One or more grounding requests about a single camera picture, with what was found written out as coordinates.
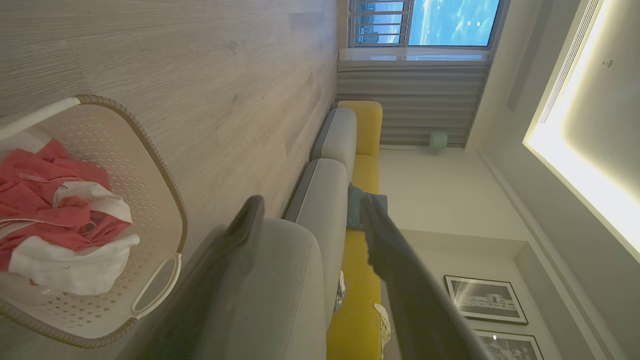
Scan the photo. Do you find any long ceiling air vent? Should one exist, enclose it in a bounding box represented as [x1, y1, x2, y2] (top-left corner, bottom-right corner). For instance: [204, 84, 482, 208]
[538, 0, 602, 124]

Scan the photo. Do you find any red and white garment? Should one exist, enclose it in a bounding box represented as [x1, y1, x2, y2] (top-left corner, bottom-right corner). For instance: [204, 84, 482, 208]
[0, 139, 141, 296]

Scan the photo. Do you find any black framed picture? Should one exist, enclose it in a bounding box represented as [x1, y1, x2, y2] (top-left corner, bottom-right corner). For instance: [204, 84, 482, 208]
[472, 329, 545, 360]
[444, 274, 529, 326]

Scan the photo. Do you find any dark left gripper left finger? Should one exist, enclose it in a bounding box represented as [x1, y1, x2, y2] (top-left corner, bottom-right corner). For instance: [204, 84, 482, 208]
[145, 195, 266, 360]

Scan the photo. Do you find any grey and yellow sofa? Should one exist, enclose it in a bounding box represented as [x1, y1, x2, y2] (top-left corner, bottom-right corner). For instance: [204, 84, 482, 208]
[195, 100, 396, 360]

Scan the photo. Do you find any white patterned cloth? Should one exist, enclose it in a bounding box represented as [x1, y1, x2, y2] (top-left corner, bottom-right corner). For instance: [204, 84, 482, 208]
[373, 302, 392, 360]
[334, 270, 347, 314]

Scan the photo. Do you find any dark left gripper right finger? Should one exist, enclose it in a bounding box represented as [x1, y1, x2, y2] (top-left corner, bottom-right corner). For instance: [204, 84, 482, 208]
[360, 193, 496, 360]

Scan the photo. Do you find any blue-grey garment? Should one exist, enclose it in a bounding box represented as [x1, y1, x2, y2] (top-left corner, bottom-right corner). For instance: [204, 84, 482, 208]
[346, 182, 389, 231]

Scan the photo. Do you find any window with railing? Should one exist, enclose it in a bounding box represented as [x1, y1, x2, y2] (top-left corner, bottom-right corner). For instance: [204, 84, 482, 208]
[348, 0, 502, 49]

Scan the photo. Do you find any white perforated laundry basket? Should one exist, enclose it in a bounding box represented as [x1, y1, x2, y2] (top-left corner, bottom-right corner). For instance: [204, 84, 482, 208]
[0, 95, 189, 350]

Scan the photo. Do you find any grey pleated curtain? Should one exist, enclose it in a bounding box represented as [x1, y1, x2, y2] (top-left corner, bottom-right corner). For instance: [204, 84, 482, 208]
[337, 47, 492, 149]

